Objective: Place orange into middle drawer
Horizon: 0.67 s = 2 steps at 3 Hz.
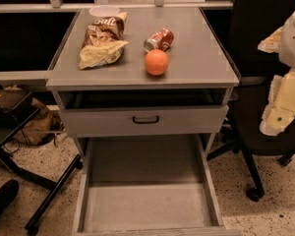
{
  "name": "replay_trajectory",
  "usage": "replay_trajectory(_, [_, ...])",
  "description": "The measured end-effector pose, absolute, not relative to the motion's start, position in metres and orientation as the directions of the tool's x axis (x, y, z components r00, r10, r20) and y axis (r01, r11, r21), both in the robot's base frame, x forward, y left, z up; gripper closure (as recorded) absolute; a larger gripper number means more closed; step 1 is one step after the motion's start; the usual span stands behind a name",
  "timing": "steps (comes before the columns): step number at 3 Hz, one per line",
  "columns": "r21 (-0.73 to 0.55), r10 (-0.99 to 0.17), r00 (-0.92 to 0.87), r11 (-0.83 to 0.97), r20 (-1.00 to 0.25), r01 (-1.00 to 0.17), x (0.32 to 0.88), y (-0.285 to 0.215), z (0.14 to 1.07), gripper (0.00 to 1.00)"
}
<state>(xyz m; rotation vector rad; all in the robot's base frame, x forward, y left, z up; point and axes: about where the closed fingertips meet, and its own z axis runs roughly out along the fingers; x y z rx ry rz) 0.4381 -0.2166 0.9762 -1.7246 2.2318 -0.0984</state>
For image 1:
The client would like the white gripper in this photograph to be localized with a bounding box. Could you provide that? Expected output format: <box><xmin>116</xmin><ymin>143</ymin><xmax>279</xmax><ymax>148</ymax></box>
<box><xmin>258</xmin><ymin>11</ymin><xmax>295</xmax><ymax>136</ymax></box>

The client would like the orange fruit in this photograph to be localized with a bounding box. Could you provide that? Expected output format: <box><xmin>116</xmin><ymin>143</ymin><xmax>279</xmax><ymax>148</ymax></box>
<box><xmin>145</xmin><ymin>49</ymin><xmax>169</xmax><ymax>76</ymax></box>

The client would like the closed grey upper drawer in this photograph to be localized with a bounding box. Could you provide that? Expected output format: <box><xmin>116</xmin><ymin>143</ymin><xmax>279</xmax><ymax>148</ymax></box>
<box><xmin>60</xmin><ymin>105</ymin><xmax>228</xmax><ymax>138</ymax></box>

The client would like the grey drawer cabinet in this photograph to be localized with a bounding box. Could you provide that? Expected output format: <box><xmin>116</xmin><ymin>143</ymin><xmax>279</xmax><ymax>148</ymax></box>
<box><xmin>45</xmin><ymin>6</ymin><xmax>241</xmax><ymax>236</ymax></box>

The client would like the open grey lower drawer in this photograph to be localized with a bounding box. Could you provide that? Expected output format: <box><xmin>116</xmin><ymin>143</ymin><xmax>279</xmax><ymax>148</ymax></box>
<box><xmin>72</xmin><ymin>135</ymin><xmax>242</xmax><ymax>236</ymax></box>

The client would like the black office chair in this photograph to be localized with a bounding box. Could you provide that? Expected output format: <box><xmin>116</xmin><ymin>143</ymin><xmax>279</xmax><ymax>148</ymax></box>
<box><xmin>206</xmin><ymin>0</ymin><xmax>295</xmax><ymax>202</ymax></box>

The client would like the red soda can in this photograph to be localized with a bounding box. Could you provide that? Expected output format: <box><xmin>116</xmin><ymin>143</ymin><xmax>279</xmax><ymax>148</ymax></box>
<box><xmin>144</xmin><ymin>28</ymin><xmax>174</xmax><ymax>52</ymax></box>

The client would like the brown chip bag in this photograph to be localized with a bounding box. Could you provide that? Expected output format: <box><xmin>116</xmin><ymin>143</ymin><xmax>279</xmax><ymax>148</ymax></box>
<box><xmin>79</xmin><ymin>12</ymin><xmax>128</xmax><ymax>70</ymax></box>

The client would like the black side table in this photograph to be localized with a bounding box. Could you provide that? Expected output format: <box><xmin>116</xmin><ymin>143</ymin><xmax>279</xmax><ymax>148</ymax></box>
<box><xmin>0</xmin><ymin>88</ymin><xmax>84</xmax><ymax>236</ymax></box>

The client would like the black shoe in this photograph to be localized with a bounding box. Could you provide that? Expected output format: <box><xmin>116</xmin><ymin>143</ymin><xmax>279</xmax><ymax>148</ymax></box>
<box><xmin>0</xmin><ymin>179</ymin><xmax>19</xmax><ymax>215</ymax></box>

